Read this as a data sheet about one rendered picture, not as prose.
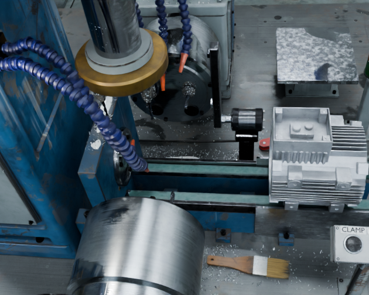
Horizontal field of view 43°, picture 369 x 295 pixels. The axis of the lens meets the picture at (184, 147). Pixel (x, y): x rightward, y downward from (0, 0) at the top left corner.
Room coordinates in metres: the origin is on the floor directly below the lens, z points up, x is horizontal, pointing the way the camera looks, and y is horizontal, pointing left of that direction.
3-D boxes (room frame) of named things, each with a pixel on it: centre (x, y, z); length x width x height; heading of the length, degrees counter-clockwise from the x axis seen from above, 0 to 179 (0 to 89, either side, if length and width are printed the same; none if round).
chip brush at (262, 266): (0.52, -0.12, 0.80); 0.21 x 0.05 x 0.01; 74
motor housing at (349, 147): (0.65, -0.29, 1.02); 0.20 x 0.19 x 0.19; 77
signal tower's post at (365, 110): (0.90, -0.53, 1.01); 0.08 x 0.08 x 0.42; 78
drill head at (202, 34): (1.05, -0.01, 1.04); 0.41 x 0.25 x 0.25; 168
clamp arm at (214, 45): (0.83, -0.10, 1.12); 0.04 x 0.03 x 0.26; 78
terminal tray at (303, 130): (0.66, -0.26, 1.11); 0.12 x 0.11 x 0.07; 77
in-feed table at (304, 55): (1.16, -0.45, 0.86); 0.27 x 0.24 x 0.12; 168
